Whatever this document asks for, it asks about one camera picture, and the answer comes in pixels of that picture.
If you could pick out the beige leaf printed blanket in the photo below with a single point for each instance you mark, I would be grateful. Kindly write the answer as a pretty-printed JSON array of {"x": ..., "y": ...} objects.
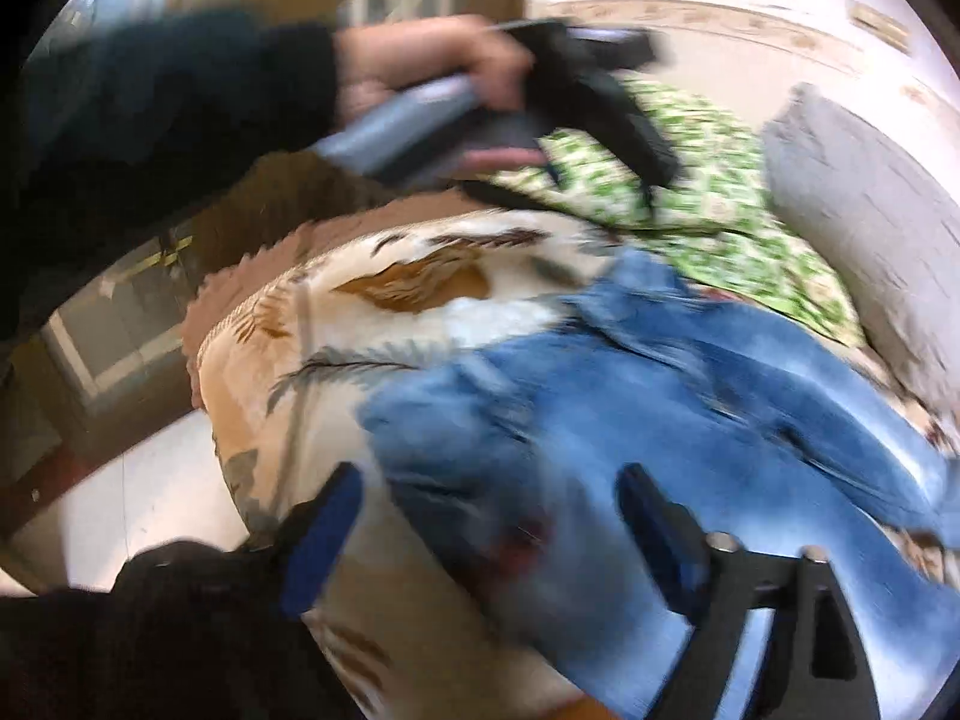
[{"x": 420, "y": 322}]

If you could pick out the blue denim pants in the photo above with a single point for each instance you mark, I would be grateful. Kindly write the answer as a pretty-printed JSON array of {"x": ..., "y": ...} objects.
[{"x": 600, "y": 405}]

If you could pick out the person's dark clothing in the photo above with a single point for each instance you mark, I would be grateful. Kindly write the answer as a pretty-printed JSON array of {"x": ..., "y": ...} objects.
[{"x": 112, "y": 652}]

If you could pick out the green patterned quilt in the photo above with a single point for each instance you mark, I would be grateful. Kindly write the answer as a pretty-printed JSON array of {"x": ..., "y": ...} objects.
[{"x": 720, "y": 187}]

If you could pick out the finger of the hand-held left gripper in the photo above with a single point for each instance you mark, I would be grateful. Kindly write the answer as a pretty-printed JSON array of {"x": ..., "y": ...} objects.
[{"x": 637, "y": 139}]

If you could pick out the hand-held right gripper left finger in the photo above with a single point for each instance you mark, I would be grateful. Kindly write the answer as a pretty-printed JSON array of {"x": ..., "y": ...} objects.
[{"x": 324, "y": 540}]

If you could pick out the person's left forearm dark sleeve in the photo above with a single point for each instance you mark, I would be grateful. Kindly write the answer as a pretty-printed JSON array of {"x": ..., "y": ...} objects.
[{"x": 150, "y": 127}]

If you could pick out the person's left hand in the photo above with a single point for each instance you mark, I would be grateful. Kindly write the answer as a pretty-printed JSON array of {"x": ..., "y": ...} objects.
[{"x": 435, "y": 49}]

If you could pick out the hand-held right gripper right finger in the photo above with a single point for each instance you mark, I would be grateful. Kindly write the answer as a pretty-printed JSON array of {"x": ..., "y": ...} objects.
[{"x": 664, "y": 540}]

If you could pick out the grey pillow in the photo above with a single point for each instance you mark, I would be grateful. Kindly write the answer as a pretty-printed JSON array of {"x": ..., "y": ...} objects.
[{"x": 862, "y": 202}]

